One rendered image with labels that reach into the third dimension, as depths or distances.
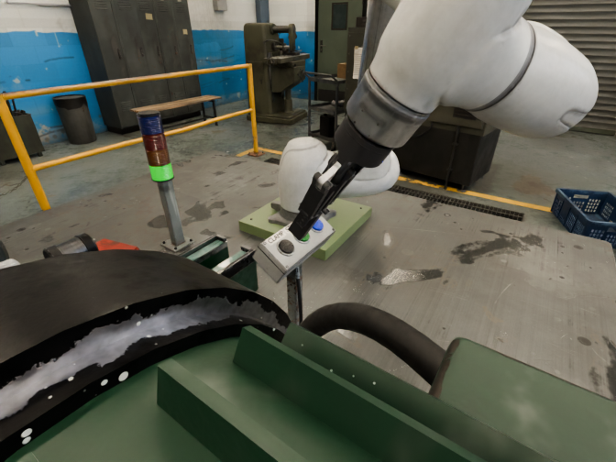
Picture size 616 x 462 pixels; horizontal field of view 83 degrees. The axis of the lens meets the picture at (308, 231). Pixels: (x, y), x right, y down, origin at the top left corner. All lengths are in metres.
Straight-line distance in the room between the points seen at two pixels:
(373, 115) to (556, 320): 0.78
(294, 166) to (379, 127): 0.67
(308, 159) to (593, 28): 6.08
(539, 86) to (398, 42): 0.16
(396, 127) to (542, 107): 0.16
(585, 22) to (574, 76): 6.36
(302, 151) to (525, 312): 0.74
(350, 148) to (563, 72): 0.24
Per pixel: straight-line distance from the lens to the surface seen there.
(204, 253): 0.92
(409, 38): 0.39
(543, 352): 0.96
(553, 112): 0.50
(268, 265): 0.64
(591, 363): 0.99
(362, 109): 0.42
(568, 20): 6.85
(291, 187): 1.09
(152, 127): 1.05
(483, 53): 0.40
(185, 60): 6.69
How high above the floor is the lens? 1.42
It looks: 31 degrees down
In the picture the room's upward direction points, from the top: straight up
